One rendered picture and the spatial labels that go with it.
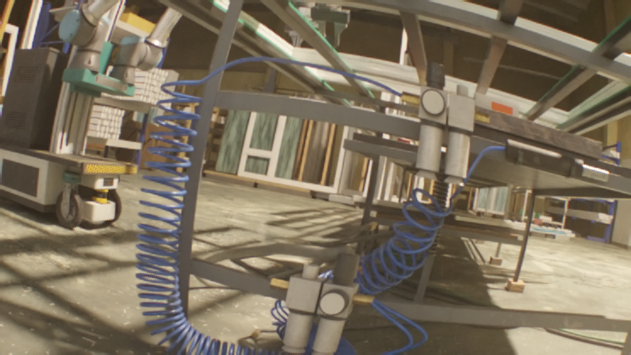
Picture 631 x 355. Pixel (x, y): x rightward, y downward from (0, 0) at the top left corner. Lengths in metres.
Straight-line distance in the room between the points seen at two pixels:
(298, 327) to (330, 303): 0.09
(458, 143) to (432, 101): 0.08
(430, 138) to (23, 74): 2.13
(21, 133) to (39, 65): 0.36
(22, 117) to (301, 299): 1.92
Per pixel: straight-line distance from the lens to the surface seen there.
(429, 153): 0.90
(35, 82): 2.53
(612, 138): 13.99
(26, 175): 2.39
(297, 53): 2.37
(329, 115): 1.00
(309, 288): 0.93
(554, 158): 0.96
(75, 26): 2.15
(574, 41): 1.32
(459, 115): 0.91
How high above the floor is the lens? 0.45
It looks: 1 degrees down
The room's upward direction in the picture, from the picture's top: 10 degrees clockwise
